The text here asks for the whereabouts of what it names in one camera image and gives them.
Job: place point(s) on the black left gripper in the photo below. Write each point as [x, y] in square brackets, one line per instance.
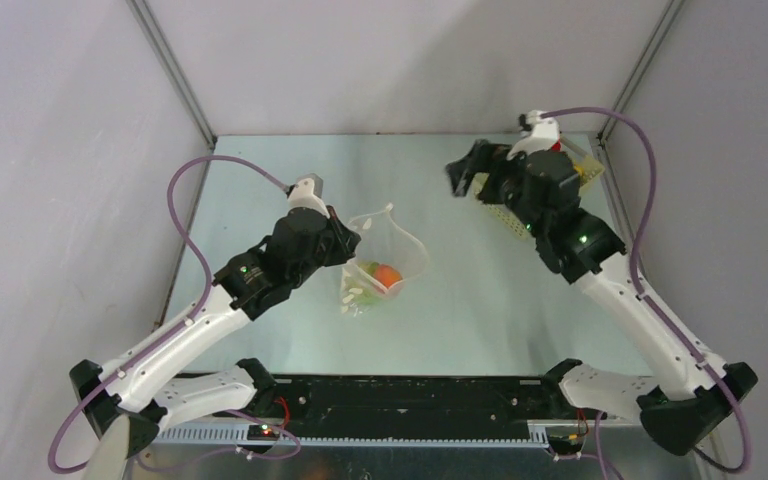
[344, 237]

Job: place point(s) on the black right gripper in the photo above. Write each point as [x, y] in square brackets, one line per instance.
[480, 168]

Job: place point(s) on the green toy cabbage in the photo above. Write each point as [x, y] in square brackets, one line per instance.
[361, 283]

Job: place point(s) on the clear zip top bag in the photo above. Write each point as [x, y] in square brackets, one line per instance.
[385, 242]

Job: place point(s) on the orange red toy fruit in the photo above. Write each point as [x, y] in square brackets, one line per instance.
[387, 276]

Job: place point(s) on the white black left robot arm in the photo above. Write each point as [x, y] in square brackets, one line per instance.
[142, 385]

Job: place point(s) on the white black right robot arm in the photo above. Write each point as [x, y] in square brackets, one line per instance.
[690, 389]

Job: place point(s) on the cream perforated plastic basket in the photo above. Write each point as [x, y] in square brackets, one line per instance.
[577, 155]

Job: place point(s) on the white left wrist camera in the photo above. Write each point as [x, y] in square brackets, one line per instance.
[306, 192]

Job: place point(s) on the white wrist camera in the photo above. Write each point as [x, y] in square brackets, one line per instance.
[539, 132]
[306, 192]

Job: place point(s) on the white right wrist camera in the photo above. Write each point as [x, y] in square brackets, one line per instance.
[539, 132]

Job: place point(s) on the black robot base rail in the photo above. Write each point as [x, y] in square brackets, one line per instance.
[412, 408]

